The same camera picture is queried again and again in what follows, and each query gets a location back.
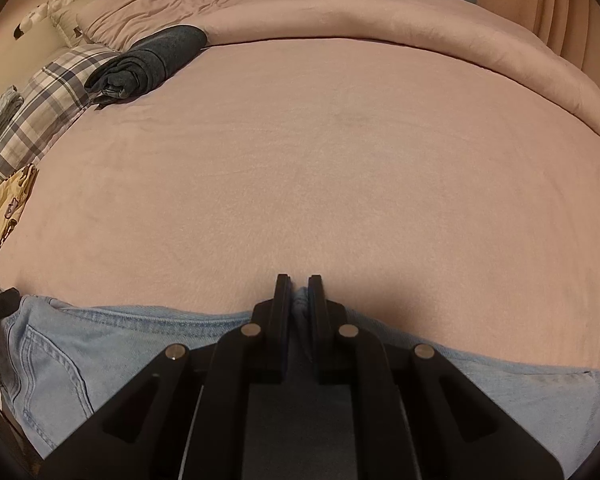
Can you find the pink wrinkled pillow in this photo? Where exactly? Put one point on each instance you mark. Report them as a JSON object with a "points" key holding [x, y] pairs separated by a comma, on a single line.
{"points": [[145, 10]]}

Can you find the yellow printed cloth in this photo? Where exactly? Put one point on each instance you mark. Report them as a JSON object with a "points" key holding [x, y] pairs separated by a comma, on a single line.
{"points": [[5, 220]]}

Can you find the dark grey folded garment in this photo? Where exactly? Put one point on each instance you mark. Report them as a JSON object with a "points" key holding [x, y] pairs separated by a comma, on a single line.
{"points": [[150, 62]]}

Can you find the light blue denim pants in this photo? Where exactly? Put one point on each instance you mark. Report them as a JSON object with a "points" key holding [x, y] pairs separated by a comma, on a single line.
{"points": [[130, 345]]}

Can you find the white plush toy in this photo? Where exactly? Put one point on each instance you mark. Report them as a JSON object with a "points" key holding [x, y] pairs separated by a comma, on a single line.
{"points": [[60, 2]]}

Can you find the plaid pillow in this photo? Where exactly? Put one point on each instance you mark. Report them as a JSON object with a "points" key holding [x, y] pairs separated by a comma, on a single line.
{"points": [[40, 105]]}

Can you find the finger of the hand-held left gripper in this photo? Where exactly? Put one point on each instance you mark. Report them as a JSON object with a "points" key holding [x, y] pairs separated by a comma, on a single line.
{"points": [[0, 306]]}

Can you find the bed with pink sheet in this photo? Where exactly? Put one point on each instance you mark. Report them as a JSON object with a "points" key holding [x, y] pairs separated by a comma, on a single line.
{"points": [[300, 160]]}

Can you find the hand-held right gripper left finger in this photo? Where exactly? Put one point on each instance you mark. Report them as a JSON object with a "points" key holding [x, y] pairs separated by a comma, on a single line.
{"points": [[283, 310]]}

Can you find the pink duvet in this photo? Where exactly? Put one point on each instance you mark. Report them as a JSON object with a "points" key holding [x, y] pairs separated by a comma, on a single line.
{"points": [[380, 15]]}

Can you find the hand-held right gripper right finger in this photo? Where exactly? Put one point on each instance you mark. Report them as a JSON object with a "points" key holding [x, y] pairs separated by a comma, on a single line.
{"points": [[316, 310]]}

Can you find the white patterned cushion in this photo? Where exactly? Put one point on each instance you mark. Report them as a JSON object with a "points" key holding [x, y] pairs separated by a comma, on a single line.
{"points": [[70, 27]]}

